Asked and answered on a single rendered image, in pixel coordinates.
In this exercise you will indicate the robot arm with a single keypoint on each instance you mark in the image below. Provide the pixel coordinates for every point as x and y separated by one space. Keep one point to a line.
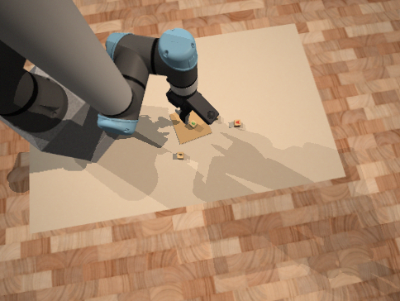
54 36

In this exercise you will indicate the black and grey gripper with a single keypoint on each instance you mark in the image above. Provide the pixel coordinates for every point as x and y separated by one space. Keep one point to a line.
185 110

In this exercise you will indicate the tan mat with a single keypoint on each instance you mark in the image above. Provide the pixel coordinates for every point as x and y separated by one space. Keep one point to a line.
184 132

